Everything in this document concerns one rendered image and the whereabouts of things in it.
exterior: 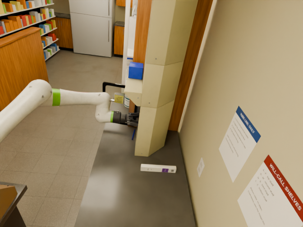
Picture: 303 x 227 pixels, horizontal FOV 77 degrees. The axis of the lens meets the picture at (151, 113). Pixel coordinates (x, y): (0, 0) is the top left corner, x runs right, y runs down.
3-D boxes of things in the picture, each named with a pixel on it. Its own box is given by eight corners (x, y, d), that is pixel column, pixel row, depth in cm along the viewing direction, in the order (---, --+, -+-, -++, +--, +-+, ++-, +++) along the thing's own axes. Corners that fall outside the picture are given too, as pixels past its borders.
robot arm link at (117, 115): (113, 119, 156) (112, 126, 149) (114, 106, 150) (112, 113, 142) (121, 120, 157) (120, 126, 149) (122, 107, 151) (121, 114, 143)
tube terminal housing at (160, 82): (162, 132, 183) (180, 52, 141) (165, 158, 157) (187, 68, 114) (136, 130, 181) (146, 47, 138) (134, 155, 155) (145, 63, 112)
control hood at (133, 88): (141, 85, 155) (143, 73, 150) (140, 106, 128) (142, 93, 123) (127, 83, 154) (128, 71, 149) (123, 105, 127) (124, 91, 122)
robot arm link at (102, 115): (95, 120, 154) (93, 123, 144) (97, 105, 152) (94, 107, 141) (113, 122, 156) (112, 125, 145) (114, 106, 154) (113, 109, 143)
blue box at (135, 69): (142, 74, 148) (143, 63, 143) (141, 79, 140) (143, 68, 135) (129, 72, 147) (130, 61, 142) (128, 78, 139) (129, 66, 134)
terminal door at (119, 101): (135, 126, 177) (139, 88, 155) (103, 120, 178) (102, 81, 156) (135, 126, 178) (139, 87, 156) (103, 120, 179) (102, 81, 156)
